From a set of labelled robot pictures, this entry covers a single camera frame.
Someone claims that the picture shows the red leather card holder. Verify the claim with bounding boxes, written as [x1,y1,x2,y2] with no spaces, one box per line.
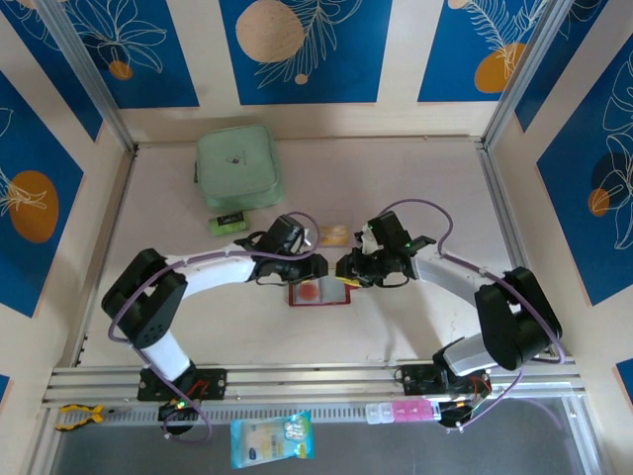
[288,276,354,309]

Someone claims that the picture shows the card with orange circle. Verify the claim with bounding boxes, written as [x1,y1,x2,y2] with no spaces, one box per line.
[295,279,323,305]

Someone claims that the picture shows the small green box black label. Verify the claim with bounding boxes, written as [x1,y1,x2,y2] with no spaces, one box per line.
[207,210,248,237]

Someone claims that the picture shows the mint green zip pouch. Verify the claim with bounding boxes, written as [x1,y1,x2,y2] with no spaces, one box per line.
[192,123,286,212]

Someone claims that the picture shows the pink white pill organizer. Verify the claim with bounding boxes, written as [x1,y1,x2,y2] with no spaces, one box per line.
[365,401,441,426]

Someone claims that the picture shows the wet wipes packet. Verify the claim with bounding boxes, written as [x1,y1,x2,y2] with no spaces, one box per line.
[229,410,316,470]

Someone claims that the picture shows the grey metal shelf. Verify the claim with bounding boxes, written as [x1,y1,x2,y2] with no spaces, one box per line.
[29,395,607,475]

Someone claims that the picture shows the yellow black pliers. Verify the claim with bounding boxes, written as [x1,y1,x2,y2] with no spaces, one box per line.
[53,403,119,432]

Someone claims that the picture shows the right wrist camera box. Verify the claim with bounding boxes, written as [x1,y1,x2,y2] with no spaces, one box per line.
[355,223,380,255]

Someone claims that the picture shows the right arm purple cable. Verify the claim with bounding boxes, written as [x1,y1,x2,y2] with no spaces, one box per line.
[373,198,569,431]

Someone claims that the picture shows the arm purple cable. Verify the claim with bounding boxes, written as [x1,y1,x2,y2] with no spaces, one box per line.
[108,211,320,444]
[373,198,569,431]

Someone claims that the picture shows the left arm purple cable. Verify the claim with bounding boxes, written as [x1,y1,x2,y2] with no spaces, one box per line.
[108,211,320,444]

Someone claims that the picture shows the aluminium mounting rail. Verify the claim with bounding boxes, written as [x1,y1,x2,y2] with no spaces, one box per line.
[42,356,588,425]

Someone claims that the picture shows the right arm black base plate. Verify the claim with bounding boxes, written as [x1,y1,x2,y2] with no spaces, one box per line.
[398,363,494,398]

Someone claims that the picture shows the aluminium side rail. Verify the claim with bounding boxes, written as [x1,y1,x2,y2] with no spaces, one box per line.
[71,147,139,368]
[477,142,553,357]

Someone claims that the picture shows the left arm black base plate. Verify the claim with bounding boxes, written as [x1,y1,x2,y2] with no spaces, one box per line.
[136,367,228,403]

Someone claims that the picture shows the aluminium frame post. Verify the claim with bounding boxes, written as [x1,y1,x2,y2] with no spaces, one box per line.
[481,0,568,150]
[37,0,140,152]

